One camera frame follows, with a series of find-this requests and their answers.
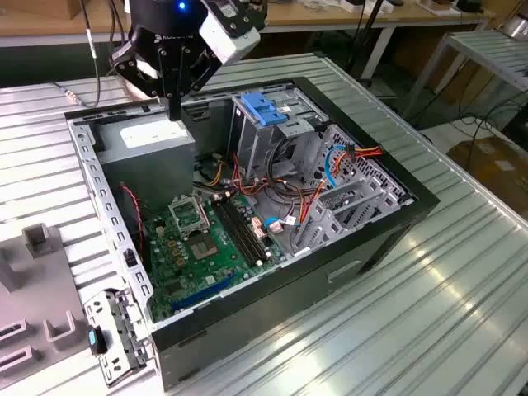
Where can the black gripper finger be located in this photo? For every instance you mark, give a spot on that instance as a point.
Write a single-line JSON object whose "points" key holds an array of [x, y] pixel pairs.
{"points": [[179, 82], [167, 82]]}

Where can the grey metal disk bay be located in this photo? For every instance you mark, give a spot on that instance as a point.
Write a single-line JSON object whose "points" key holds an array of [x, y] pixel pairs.
{"points": [[319, 231]]}

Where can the blue plastic drive latch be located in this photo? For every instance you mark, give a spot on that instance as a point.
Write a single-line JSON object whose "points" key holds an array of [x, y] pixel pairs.
{"points": [[260, 108]]}

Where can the grey power supply unit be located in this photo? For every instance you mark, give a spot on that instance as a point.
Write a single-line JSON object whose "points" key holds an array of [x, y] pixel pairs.
{"points": [[148, 165]]}

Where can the grey metal drive cage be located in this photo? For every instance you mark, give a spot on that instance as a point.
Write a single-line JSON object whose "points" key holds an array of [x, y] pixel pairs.
{"points": [[255, 144]]}

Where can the long wooden desk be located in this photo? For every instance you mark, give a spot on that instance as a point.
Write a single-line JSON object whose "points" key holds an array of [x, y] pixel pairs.
{"points": [[288, 16]]}

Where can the black RAM slot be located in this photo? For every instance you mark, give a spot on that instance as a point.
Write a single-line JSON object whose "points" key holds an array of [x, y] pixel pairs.
{"points": [[234, 231], [239, 231], [243, 231], [248, 231]]}

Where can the CPU socket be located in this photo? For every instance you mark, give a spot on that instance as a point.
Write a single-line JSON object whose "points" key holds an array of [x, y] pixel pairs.
{"points": [[202, 247]]}

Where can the green motherboard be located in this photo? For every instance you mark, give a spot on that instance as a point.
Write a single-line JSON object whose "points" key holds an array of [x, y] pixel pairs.
{"points": [[214, 264]]}

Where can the small white box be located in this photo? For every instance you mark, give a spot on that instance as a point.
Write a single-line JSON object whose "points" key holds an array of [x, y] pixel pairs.
{"points": [[354, 5]]}

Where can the square black chipset chip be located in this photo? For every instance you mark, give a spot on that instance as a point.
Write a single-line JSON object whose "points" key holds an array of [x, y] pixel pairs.
{"points": [[176, 287]]}

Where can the blue expansion slot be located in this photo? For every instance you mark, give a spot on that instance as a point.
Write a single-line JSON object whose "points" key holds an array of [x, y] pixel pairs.
{"points": [[206, 290]]}

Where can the black open PC case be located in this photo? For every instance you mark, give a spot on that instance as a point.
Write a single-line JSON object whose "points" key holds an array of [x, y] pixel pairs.
{"points": [[288, 288]]}

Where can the grey parts rack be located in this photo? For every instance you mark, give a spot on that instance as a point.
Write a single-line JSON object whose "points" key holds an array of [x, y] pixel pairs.
{"points": [[37, 297]]}

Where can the black latch with blue tab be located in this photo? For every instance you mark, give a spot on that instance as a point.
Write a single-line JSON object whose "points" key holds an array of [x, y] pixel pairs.
{"points": [[99, 342]]}

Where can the small black device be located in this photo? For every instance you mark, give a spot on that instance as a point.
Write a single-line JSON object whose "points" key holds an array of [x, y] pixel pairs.
{"points": [[470, 5]]}

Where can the metal slat side table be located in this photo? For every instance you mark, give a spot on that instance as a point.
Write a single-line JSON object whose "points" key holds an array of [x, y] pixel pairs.
{"points": [[486, 53]]}

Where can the large brown cardboard box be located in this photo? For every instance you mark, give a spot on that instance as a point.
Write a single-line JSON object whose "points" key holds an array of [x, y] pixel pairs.
{"points": [[495, 173]]}

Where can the silver metal cylinder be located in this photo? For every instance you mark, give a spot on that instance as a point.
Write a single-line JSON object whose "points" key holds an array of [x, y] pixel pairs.
{"points": [[515, 26]]}

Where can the grey metal card bracket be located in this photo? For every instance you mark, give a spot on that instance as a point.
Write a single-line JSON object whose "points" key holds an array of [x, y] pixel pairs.
{"points": [[123, 313]]}

